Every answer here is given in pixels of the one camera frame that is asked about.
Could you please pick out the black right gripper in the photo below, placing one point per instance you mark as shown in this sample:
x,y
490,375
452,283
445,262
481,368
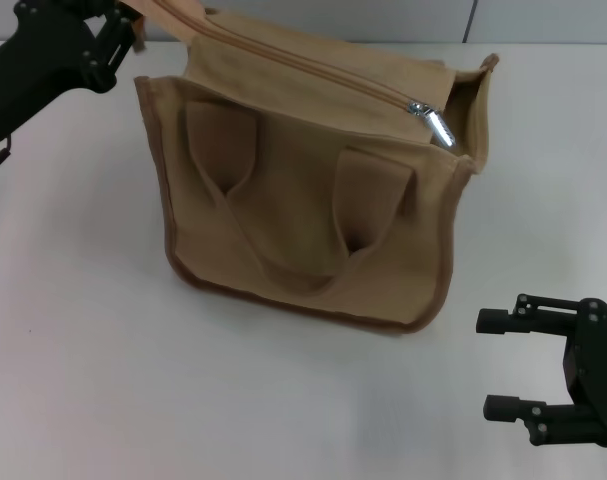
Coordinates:
x,y
598,370

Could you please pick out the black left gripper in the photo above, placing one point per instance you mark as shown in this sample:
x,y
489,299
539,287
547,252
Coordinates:
x,y
38,60

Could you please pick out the silver zipper pull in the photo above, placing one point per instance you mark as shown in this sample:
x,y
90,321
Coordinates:
x,y
440,127

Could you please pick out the khaki canvas food bag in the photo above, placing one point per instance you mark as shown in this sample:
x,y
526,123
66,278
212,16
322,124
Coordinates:
x,y
308,210

